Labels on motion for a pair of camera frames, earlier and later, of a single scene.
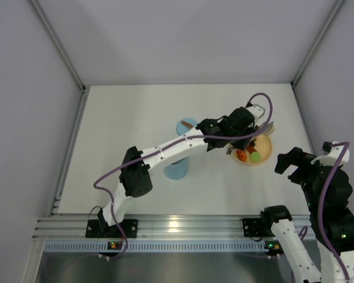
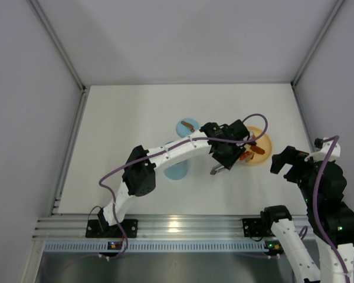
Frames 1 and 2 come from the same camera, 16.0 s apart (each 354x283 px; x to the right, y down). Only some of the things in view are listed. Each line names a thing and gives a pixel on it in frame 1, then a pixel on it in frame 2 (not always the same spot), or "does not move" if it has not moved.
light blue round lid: (182, 129) does not move
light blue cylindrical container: (177, 170) does not move
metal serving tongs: (269, 131) -> (218, 167)
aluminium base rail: (180, 228) does not move
